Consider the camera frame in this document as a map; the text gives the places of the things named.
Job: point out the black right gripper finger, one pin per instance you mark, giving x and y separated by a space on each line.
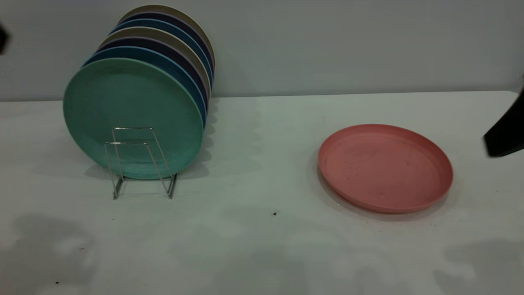
507 133

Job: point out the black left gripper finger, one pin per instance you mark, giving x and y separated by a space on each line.
3 39

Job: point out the pink round plate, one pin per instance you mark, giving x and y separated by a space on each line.
385 168

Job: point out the green round plate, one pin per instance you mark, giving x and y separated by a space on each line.
131 102

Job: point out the beige round plate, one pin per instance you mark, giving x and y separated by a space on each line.
163 35
172 10

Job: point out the dark purple round plate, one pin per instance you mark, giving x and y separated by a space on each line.
163 46
180 20

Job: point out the blue round plate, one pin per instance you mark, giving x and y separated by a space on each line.
176 28
172 64

